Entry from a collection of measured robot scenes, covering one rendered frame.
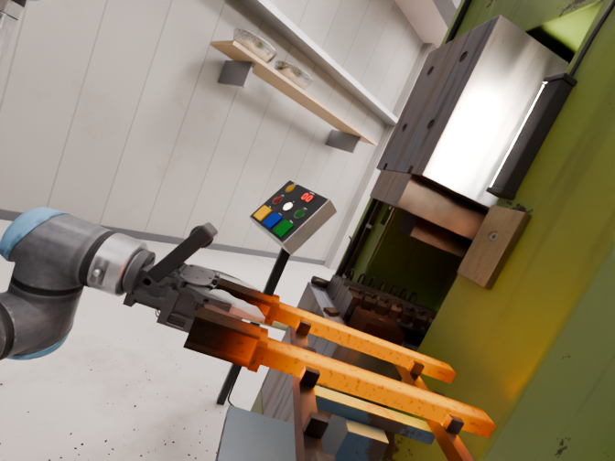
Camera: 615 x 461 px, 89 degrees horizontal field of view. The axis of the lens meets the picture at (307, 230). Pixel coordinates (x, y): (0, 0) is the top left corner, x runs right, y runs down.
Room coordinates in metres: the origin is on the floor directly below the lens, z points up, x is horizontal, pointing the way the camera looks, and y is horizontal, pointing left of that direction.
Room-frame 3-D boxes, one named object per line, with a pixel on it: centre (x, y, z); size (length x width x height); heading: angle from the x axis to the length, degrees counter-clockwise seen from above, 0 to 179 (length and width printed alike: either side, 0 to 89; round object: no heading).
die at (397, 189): (1.02, -0.37, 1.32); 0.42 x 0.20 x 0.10; 106
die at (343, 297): (1.02, -0.37, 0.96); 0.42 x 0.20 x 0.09; 106
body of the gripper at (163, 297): (0.47, 0.16, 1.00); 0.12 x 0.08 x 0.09; 98
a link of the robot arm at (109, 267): (0.45, 0.24, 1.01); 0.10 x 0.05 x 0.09; 8
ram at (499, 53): (0.97, -0.38, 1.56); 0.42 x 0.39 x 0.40; 106
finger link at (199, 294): (0.45, 0.10, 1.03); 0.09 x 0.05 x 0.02; 82
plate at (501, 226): (0.69, -0.38, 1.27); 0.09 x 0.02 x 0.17; 16
